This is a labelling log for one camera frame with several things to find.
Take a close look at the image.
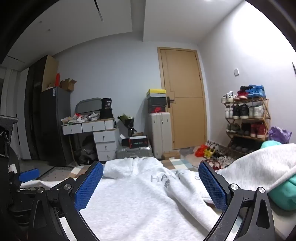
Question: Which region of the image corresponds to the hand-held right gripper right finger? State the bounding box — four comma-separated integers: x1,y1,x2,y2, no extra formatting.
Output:
198,161,275,241

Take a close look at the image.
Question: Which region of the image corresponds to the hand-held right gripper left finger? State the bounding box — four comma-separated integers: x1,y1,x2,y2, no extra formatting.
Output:
28,161,104,241

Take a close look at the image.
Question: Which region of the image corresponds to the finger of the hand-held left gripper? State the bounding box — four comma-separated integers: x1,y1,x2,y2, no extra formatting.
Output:
9,169,40,186

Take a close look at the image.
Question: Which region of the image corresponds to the light grey sweatshirt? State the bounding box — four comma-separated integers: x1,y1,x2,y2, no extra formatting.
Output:
21,143,296,241

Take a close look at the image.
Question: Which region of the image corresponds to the scattered shoes pile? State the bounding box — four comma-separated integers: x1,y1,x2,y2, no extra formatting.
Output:
203,141,234,169

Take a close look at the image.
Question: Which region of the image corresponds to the dark bag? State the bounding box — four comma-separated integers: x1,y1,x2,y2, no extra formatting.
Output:
74,136,97,164

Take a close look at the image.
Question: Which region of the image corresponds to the orange plastic bag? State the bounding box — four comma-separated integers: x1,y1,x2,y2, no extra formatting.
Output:
195,144,207,158

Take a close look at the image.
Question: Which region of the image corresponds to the dark wardrobe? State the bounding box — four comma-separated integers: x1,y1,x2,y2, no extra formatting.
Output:
24,57,49,160

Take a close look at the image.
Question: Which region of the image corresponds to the white drawer cabinet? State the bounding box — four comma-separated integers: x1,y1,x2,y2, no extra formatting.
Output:
93,128,119,161

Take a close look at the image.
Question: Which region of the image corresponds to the checked brown blue blanket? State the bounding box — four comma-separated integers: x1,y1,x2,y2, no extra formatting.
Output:
38,158,294,239

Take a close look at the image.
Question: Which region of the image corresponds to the white curtain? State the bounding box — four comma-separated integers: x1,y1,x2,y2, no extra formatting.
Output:
0,66,30,160

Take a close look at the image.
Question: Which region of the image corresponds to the black refrigerator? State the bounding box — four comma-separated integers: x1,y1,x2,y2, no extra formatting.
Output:
39,87,71,165

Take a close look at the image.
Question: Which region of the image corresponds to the small flat cardboard box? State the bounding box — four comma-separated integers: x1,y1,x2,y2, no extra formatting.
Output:
161,151,181,161

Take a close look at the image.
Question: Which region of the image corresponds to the silver flat suitcase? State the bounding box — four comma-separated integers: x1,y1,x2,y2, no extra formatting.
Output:
116,145,154,160

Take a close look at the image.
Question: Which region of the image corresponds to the white desk with drawers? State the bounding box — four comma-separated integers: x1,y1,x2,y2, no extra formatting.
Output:
61,118,116,135

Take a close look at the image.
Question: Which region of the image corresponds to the black red striped shoe box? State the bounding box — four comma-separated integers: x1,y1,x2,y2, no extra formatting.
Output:
129,136,148,149

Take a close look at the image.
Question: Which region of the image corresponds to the crumpled paper clutter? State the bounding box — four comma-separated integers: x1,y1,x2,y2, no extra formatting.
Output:
61,112,102,126

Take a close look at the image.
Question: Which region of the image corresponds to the teal garment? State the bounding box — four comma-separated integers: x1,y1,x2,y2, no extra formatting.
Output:
260,140,296,210

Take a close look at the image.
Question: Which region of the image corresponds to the green black wrapped bouquet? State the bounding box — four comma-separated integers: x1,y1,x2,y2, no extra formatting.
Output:
117,114,135,137

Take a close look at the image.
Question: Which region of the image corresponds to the large cardboard sheet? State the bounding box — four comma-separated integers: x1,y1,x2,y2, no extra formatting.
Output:
42,55,59,92

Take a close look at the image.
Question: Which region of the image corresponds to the tall black carton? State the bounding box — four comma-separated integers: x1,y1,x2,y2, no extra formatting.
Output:
100,98,114,120

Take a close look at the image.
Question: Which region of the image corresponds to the open cardboard box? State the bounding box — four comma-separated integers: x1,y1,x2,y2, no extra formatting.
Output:
60,79,77,91

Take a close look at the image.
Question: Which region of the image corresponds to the grey chair back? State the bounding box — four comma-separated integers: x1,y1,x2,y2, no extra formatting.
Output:
75,98,102,116

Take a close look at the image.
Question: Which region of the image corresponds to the purple cloth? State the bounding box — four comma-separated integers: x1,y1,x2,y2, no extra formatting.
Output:
268,126,292,144

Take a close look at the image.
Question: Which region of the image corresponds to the tan wooden door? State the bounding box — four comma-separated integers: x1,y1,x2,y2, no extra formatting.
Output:
157,47,207,151

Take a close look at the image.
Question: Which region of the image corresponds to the wooden shelf with yarn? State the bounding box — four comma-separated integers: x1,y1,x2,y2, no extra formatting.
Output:
223,97,271,154

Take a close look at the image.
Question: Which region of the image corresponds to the black shoe box red logo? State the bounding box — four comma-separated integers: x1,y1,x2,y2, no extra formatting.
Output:
148,105,167,113

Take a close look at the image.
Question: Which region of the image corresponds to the dark grey shoe box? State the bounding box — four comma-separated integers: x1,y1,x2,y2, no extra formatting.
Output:
147,97,167,106

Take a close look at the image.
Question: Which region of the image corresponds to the yellow lid shoe box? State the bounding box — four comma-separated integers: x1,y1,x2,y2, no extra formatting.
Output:
146,89,166,98

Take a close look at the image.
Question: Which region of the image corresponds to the ceiling track light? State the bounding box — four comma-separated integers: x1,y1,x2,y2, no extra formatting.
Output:
94,0,104,22

